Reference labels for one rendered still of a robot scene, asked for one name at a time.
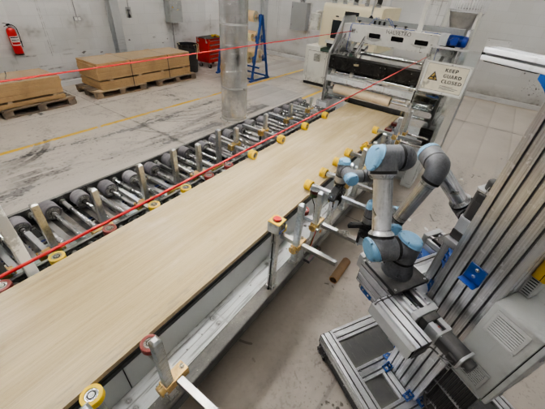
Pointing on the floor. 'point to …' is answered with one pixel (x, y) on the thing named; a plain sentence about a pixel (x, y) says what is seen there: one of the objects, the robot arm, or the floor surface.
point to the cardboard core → (339, 270)
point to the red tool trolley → (207, 43)
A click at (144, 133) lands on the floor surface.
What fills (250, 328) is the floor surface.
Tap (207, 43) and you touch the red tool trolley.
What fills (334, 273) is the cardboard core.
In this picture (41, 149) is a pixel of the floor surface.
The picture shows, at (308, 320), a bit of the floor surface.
